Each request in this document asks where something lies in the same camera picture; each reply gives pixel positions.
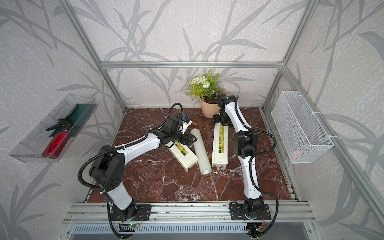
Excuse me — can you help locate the white wire mesh basket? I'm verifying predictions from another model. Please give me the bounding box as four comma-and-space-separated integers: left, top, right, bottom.
271, 91, 334, 164

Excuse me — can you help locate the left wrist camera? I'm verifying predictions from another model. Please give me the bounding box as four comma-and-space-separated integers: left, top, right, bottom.
181, 114, 193, 134

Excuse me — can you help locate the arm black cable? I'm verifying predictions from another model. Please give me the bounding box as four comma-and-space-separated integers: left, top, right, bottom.
77, 102, 184, 239
228, 95, 280, 238

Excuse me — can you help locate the red spray bottle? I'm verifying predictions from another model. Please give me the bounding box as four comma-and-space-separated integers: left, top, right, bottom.
42, 119, 73, 160

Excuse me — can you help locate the long plastic wrap roll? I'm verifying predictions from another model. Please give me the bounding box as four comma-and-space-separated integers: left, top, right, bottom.
191, 129, 212, 176

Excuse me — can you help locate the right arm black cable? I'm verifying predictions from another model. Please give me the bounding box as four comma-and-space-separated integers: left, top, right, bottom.
228, 95, 280, 238

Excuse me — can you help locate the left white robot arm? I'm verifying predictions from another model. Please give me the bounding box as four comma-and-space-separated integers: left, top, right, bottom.
89, 117, 197, 211

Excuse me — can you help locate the blue garden hand rake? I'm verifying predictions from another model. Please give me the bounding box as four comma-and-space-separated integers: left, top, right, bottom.
181, 115, 198, 127

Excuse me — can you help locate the potted artificial flower plant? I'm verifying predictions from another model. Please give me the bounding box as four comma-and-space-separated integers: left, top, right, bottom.
186, 70, 226, 119

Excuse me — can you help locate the clear plastic wall tray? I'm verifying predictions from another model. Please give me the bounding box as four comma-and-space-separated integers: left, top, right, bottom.
10, 94, 98, 163

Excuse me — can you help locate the pink item in basket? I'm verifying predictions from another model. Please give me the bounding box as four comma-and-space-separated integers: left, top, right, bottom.
291, 150, 306, 161

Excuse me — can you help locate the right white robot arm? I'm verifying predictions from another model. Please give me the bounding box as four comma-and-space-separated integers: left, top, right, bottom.
213, 94, 264, 218

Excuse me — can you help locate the cream wrap dispenser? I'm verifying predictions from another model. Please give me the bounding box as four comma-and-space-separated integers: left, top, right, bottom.
212, 123, 229, 168
166, 142, 198, 172

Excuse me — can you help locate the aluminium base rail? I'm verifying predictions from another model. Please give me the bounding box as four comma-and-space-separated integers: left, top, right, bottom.
57, 200, 315, 240

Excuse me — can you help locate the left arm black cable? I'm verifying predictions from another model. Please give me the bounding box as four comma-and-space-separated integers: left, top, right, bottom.
77, 102, 184, 239

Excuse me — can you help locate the green cloth in tray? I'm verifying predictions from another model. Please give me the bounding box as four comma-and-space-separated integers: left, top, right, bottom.
50, 104, 98, 138

